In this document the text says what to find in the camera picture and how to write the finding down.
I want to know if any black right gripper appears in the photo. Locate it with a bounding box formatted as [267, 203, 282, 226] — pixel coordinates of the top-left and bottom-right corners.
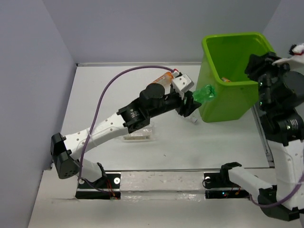
[246, 51, 296, 110]

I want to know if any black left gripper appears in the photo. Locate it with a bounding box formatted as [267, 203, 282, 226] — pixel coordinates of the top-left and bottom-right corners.
[148, 90, 201, 119]

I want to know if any clear bottle without label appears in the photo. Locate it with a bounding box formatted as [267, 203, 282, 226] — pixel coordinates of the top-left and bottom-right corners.
[188, 114, 198, 124]

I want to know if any crushed green plastic bottle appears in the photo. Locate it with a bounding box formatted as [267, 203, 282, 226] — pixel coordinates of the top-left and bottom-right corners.
[192, 85, 217, 104]

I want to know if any small orange plastic bottle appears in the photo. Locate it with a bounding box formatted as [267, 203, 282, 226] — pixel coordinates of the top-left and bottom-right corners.
[221, 77, 231, 83]

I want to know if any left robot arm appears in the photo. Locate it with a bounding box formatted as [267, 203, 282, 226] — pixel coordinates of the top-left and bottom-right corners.
[50, 84, 201, 188]

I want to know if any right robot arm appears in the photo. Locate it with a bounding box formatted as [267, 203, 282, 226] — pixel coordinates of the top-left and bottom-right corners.
[218, 51, 304, 221]

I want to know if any green plastic bin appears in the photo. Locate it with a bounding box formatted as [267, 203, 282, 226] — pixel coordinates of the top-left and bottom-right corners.
[196, 32, 273, 123]

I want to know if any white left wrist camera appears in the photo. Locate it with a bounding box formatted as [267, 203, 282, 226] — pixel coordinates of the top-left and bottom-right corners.
[171, 74, 194, 99]

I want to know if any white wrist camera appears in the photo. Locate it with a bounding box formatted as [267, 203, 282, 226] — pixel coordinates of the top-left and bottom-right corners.
[272, 43, 304, 69]
[171, 74, 194, 99]

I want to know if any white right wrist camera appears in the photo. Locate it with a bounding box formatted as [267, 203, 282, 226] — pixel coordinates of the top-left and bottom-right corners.
[272, 43, 304, 69]

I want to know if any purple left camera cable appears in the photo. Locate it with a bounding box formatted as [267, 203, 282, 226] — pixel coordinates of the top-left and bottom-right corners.
[77, 65, 178, 198]

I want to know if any purple camera cable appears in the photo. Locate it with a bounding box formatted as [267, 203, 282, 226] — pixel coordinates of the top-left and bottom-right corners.
[248, 171, 304, 209]
[77, 65, 178, 198]

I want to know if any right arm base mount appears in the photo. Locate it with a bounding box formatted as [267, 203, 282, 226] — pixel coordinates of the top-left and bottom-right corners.
[202, 172, 249, 200]

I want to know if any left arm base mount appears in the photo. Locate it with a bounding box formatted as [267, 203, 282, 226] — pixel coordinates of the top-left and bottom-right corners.
[75, 172, 121, 200]

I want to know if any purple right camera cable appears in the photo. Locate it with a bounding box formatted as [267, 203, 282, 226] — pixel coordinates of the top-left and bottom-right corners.
[248, 171, 304, 209]

